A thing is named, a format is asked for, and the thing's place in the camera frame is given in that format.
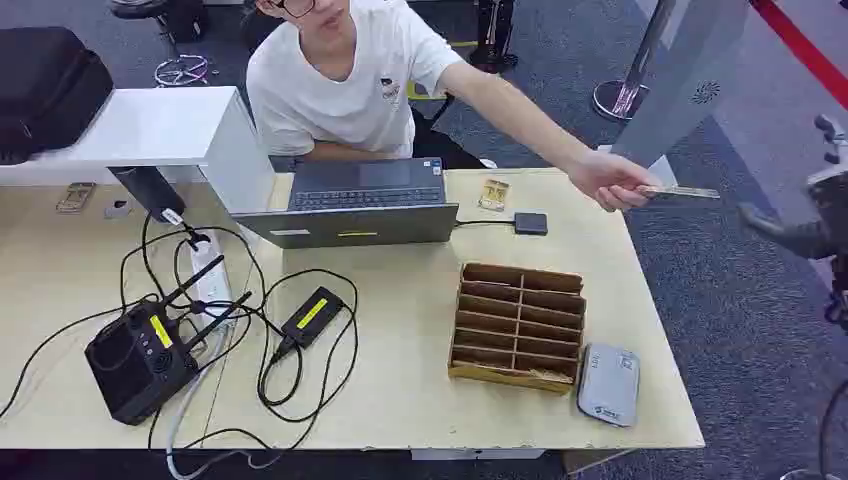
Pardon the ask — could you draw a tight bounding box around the black floor stand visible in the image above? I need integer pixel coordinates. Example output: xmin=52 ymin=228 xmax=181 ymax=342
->
xmin=468 ymin=0 xmax=521 ymax=75

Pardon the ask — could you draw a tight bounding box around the thin card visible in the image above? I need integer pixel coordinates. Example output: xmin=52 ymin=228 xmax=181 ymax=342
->
xmin=637 ymin=184 xmax=722 ymax=202

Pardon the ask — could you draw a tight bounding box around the white power strip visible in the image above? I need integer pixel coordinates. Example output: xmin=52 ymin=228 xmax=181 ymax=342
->
xmin=188 ymin=229 xmax=235 ymax=327

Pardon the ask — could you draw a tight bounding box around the chrome chair base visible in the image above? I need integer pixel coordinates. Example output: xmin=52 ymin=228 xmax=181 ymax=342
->
xmin=152 ymin=53 xmax=211 ymax=89

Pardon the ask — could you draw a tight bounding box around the black office chair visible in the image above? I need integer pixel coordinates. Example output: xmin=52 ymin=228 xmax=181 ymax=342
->
xmin=107 ymin=0 xmax=211 ymax=45

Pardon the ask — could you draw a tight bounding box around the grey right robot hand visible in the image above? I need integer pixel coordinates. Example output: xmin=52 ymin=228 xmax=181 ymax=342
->
xmin=736 ymin=113 xmax=848 ymax=262

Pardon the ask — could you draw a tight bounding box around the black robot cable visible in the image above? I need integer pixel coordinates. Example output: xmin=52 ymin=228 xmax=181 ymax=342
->
xmin=817 ymin=377 xmax=848 ymax=480

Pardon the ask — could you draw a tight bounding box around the black router cable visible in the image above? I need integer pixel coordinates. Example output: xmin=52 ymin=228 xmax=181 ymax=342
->
xmin=0 ymin=294 xmax=162 ymax=423

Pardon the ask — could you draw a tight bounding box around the person's black chair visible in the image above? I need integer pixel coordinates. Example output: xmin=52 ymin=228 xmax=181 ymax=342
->
xmin=409 ymin=104 xmax=489 ymax=171

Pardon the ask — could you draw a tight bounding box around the black router with antennas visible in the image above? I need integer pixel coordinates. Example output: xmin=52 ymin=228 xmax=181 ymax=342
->
xmin=83 ymin=254 xmax=255 ymax=428

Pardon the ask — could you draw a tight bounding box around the small black adapter hub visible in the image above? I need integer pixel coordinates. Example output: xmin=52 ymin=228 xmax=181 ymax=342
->
xmin=513 ymin=211 xmax=550 ymax=238

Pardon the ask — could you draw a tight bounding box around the chrome stanchion post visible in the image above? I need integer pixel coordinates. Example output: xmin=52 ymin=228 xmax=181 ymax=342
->
xmin=590 ymin=0 xmax=678 ymax=123

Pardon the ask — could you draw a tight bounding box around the grey zip pouch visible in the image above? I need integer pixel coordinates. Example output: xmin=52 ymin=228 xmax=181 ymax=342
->
xmin=575 ymin=341 xmax=643 ymax=430

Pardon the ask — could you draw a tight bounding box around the black cylinder device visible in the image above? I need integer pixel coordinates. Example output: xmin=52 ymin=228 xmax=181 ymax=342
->
xmin=107 ymin=164 xmax=189 ymax=226

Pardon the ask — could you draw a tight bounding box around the black yellow-labelled power brick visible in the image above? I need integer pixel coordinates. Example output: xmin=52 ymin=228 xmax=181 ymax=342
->
xmin=268 ymin=285 xmax=346 ymax=365

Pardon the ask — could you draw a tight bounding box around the small flat metal holder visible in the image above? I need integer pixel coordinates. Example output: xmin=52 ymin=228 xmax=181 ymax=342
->
xmin=54 ymin=181 xmax=98 ymax=215

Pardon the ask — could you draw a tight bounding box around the grey standing panel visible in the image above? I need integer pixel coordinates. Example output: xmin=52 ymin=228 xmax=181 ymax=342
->
xmin=608 ymin=0 xmax=754 ymax=171

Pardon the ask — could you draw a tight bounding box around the red barrier belt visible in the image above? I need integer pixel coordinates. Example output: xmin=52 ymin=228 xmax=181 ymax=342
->
xmin=747 ymin=0 xmax=848 ymax=112

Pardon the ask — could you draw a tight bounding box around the person's left hand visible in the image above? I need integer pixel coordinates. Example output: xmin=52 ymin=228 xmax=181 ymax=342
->
xmin=568 ymin=150 xmax=662 ymax=213

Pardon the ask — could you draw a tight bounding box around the grey laptop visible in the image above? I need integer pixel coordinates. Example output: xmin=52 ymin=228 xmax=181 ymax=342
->
xmin=231 ymin=156 xmax=461 ymax=251

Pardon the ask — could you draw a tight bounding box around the black power strip cable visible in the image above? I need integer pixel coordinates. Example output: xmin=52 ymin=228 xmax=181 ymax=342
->
xmin=118 ymin=211 xmax=268 ymax=314

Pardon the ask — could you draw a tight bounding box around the pale grey cable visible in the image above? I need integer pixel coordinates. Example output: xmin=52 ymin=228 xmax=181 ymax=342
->
xmin=164 ymin=323 xmax=287 ymax=480

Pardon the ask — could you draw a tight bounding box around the wooden card box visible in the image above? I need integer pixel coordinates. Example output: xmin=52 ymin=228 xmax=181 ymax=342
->
xmin=447 ymin=261 xmax=589 ymax=397

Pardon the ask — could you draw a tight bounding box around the white desk shelf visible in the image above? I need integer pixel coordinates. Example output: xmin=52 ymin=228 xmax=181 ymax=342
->
xmin=0 ymin=85 xmax=277 ymax=217

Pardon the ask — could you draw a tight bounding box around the black bag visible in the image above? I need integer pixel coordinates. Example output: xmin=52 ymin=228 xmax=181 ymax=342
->
xmin=0 ymin=25 xmax=116 ymax=168

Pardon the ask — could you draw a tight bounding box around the person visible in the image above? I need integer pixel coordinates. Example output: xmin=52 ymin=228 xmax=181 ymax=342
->
xmin=239 ymin=0 xmax=664 ymax=213

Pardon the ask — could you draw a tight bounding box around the black power brick cable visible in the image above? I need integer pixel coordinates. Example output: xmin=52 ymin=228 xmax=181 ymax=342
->
xmin=256 ymin=267 xmax=361 ymax=426

